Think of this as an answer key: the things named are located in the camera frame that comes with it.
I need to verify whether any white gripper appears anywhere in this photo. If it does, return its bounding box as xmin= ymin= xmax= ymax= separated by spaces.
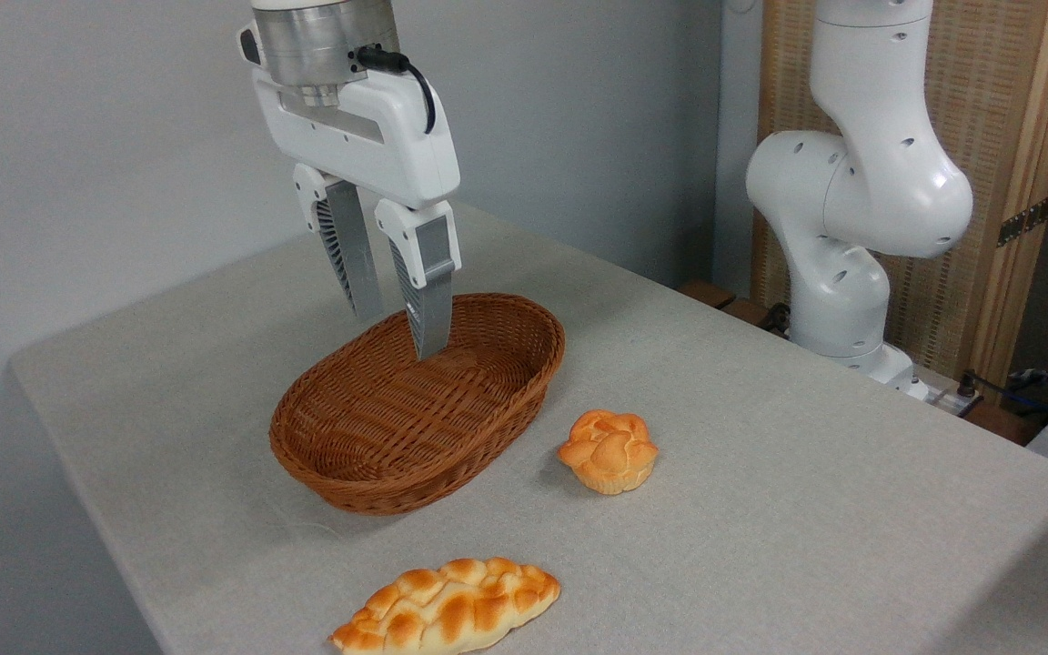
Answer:
xmin=251 ymin=67 xmax=464 ymax=362

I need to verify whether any round knotted bread roll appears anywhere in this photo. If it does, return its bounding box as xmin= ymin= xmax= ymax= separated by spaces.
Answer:
xmin=557 ymin=409 xmax=660 ymax=496

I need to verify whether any long braided bread loaf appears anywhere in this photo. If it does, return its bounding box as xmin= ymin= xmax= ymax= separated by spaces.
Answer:
xmin=329 ymin=557 xmax=562 ymax=655

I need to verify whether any brown wicker basket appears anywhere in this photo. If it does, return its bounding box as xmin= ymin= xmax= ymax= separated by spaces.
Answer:
xmin=269 ymin=293 xmax=567 ymax=517

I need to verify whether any grey tablecloth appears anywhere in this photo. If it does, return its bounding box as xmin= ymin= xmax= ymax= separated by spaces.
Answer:
xmin=7 ymin=191 xmax=1048 ymax=655

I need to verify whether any dark metal screen hinge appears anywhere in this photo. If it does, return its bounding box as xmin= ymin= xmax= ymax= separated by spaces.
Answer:
xmin=997 ymin=195 xmax=1048 ymax=248

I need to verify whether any wooden woven folding screen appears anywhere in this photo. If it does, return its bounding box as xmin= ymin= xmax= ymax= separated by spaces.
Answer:
xmin=751 ymin=0 xmax=1048 ymax=388

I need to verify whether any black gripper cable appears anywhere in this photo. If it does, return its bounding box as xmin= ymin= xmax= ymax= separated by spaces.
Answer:
xmin=355 ymin=45 xmax=438 ymax=136

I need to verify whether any black background cable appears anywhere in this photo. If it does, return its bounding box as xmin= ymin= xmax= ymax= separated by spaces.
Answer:
xmin=957 ymin=369 xmax=1048 ymax=412

